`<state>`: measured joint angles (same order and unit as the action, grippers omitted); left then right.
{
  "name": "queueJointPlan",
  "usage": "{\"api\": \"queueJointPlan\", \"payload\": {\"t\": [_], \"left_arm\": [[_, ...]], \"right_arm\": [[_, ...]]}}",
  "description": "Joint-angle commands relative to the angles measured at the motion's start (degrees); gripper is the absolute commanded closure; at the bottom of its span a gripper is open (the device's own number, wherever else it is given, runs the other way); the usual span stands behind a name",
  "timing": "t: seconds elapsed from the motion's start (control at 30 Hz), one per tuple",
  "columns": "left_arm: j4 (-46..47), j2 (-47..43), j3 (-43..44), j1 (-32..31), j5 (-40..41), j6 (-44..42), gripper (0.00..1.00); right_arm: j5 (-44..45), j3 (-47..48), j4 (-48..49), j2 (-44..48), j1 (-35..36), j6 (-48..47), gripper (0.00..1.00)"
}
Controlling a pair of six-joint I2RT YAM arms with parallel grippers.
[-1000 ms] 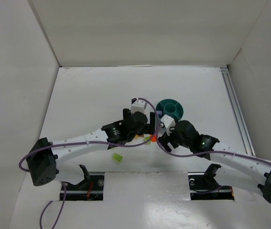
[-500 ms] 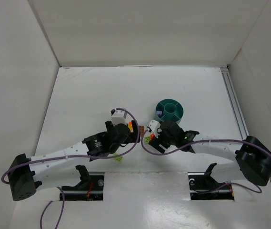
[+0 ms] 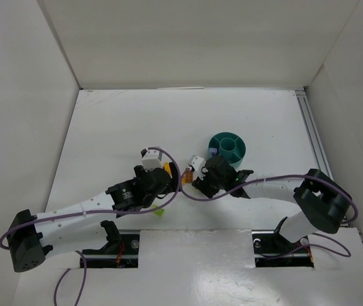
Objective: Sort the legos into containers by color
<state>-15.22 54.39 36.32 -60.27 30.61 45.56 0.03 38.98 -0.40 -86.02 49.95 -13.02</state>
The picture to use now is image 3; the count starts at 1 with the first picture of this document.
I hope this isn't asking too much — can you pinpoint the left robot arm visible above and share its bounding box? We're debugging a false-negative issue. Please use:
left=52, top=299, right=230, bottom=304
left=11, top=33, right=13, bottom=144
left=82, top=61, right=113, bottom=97
left=0, top=162, right=181, bottom=273

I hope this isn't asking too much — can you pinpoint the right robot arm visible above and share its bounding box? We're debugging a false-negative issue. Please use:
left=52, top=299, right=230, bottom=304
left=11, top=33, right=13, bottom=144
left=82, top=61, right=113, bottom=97
left=189, top=156, right=355, bottom=243

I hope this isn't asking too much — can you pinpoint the yellow 2x4 lego brick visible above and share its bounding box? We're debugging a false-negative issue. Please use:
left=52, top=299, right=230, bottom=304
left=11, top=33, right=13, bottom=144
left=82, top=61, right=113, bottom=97
left=163, top=163, right=172, bottom=177

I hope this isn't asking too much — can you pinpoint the brown 2x4 lego plate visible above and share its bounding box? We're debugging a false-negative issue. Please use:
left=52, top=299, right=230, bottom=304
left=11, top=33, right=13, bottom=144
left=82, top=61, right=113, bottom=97
left=182, top=170, right=194, bottom=185

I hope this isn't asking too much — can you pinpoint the green 2x4 lego brick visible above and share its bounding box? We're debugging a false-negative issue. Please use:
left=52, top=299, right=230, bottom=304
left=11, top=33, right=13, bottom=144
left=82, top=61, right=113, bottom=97
left=152, top=205, right=165, bottom=217

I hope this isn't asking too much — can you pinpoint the teal divided round container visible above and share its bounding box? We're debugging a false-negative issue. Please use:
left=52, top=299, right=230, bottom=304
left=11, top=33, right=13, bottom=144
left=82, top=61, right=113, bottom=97
left=208, top=132, right=246, bottom=168

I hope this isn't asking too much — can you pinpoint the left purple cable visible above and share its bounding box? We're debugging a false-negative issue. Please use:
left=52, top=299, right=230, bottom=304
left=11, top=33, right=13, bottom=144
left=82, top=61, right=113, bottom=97
left=0, top=147, right=182, bottom=306

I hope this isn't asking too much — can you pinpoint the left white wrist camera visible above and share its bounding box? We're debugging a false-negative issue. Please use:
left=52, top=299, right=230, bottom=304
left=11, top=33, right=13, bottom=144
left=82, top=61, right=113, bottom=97
left=141, top=149, right=162, bottom=171

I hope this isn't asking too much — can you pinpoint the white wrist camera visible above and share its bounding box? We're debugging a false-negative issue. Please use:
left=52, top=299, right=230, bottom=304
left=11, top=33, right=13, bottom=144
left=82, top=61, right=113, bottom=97
left=188, top=156, right=206, bottom=177
left=141, top=149, right=162, bottom=171

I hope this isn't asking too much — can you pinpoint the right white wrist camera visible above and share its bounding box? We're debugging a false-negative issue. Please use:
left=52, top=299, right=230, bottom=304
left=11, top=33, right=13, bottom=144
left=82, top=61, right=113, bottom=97
left=188, top=156, right=206, bottom=177

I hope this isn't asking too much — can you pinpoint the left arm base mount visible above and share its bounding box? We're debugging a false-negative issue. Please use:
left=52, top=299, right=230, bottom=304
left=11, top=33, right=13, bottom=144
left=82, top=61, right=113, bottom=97
left=80, top=221, right=140, bottom=269

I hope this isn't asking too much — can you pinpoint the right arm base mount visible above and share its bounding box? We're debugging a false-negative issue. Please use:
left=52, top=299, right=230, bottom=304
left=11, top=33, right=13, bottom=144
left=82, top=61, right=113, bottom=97
left=252, top=217, right=314, bottom=268

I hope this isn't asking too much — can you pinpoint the aluminium rail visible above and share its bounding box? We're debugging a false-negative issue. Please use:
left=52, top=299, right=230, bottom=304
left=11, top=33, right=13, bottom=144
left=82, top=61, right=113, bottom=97
left=295, top=89, right=333, bottom=180

